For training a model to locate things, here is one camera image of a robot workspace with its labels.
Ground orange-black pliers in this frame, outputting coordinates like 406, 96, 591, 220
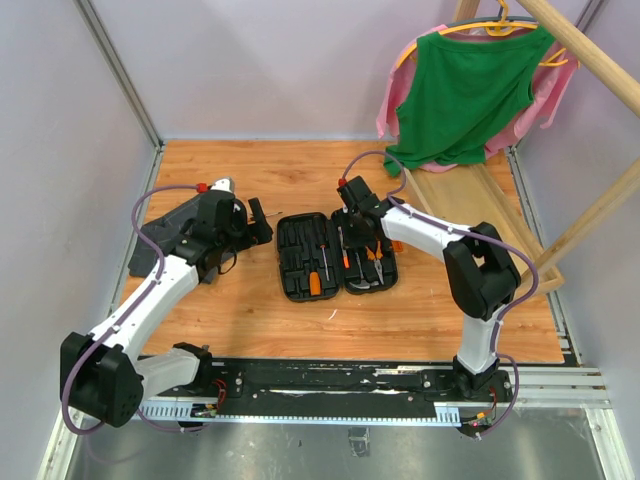
365, 240, 384, 285

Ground black-handled screwdriver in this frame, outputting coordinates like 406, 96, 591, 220
320, 243, 330, 281

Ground black plastic tool case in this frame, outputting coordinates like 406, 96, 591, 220
276, 207, 399, 303

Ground claw hammer black handle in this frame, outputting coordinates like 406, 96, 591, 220
350, 250, 379, 291

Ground orange-handled screwdriver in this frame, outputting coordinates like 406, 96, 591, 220
309, 271, 322, 296

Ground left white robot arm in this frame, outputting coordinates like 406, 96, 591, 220
60, 177, 273, 435

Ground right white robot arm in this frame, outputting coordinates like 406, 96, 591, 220
337, 176, 521, 400

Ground grey checked cloth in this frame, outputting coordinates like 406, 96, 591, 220
127, 194, 204, 278

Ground wooden tray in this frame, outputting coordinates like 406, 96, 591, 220
399, 162, 566, 294

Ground green sleeveless shirt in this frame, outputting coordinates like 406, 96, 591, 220
384, 27, 554, 177

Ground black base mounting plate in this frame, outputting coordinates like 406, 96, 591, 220
154, 355, 516, 421

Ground yellow clothes hanger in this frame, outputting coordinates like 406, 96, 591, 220
395, 1, 569, 69

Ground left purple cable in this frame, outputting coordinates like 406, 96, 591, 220
59, 182, 209, 464

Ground aluminium frame rail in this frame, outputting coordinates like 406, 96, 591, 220
72, 0, 166, 151

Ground wooden rack frame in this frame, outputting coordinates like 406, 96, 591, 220
452, 0, 640, 274

